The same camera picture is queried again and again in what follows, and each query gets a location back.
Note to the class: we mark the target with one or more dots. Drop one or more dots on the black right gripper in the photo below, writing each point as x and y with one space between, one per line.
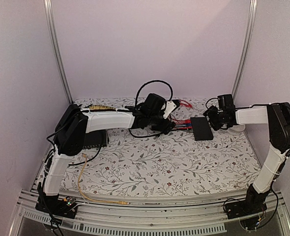
210 112

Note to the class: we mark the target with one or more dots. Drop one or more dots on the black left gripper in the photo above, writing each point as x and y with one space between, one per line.
163 128

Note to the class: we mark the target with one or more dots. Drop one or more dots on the black network switch box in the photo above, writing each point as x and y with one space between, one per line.
201 129

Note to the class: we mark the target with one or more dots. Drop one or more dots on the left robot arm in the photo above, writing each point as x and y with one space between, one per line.
76 123

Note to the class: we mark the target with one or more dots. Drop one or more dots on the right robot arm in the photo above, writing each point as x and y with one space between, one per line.
277 117

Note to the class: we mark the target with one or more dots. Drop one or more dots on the white ceramic bowl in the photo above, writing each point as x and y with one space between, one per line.
236 129

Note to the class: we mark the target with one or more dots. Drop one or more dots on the floral patterned table cloth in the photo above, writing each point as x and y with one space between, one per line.
144 163

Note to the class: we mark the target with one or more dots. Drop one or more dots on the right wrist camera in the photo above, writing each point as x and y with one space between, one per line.
225 102

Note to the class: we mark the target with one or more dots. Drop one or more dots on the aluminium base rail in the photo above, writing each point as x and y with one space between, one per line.
201 215

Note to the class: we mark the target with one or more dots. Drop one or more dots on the right aluminium frame post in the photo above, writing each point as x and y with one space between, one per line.
245 48

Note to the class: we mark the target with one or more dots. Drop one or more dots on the aluminium frame post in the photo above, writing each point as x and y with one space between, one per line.
55 45
245 48

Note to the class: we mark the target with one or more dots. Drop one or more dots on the left aluminium frame post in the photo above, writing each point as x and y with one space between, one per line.
55 45

